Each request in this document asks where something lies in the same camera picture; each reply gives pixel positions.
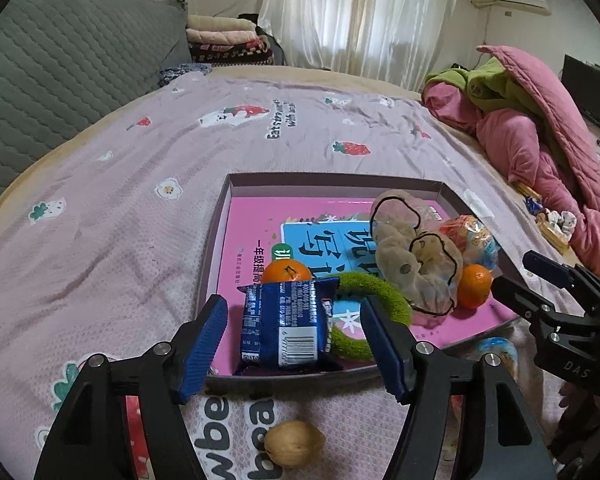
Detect green blanket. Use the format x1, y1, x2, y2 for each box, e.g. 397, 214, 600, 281
424, 56, 553, 126

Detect lilac strawberry printed blanket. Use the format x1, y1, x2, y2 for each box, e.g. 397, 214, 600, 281
0, 72, 576, 480

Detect white sheer curtain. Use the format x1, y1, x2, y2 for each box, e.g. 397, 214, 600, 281
257, 0, 463, 93

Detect brown walnut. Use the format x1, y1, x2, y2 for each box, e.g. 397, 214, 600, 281
264, 420, 327, 470

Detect pink and blue book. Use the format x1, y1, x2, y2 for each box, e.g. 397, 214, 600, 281
215, 195, 518, 376

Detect blue snack packet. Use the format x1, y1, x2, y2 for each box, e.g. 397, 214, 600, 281
234, 280, 341, 376

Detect pink quilt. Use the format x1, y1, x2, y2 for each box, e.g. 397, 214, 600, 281
421, 45, 600, 261

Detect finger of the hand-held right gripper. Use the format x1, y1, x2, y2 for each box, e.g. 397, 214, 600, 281
490, 275, 600, 337
522, 251, 600, 311

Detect red patterned folded blanket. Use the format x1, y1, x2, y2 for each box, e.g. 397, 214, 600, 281
189, 40, 277, 67

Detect grey quilted headboard cover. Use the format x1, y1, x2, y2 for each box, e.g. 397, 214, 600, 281
0, 0, 193, 221

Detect shallow grey cardboard box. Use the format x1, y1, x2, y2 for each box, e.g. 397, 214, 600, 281
195, 172, 527, 388

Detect egg toy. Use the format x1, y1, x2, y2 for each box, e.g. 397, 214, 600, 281
437, 214, 501, 271
467, 336, 520, 381

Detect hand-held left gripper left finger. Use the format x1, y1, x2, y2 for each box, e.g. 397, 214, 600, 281
32, 294, 229, 480

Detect cream folded blanket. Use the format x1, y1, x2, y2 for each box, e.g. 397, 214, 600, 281
187, 14, 256, 32

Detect beige sheer scrunchie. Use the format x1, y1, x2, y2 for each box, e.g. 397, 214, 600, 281
369, 189, 465, 318

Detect green fuzzy scrunchie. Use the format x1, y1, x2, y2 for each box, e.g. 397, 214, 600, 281
325, 271, 413, 361

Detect dark floral cloth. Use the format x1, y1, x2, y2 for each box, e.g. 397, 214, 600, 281
157, 62, 213, 88

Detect pink folded blanket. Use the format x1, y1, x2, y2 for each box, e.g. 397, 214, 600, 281
187, 29, 259, 47

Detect white floral scrunchie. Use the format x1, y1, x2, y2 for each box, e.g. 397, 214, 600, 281
537, 208, 578, 236

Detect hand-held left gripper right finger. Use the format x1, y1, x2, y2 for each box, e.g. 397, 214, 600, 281
359, 296, 558, 480

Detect small orange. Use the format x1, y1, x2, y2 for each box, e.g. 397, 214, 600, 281
455, 264, 495, 310
262, 258, 313, 286

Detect black television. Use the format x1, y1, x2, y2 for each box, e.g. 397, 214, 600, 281
561, 54, 600, 140

